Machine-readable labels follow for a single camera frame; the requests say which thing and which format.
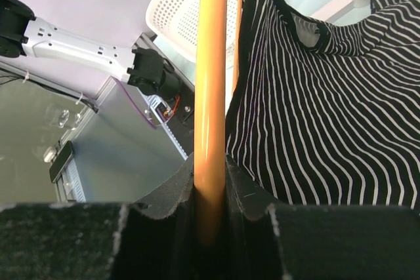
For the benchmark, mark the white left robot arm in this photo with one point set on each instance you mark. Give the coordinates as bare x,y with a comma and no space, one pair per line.
25,34

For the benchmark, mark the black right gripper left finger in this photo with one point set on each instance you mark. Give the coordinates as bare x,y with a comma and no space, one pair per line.
147,239

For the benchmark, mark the orange plastic hanger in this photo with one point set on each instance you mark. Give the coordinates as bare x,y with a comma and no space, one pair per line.
209,120

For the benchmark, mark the black smartphone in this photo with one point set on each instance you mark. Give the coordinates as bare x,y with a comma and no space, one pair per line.
61,161

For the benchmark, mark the white perforated plastic basket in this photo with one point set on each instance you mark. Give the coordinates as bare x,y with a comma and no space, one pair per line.
177,22

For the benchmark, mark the white slotted cable duct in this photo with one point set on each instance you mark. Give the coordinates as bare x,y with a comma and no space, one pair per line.
156,118

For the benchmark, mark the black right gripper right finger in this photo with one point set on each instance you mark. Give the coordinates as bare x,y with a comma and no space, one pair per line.
267,239

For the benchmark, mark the black white striped tank top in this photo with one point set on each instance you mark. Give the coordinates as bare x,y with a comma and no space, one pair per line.
325,114

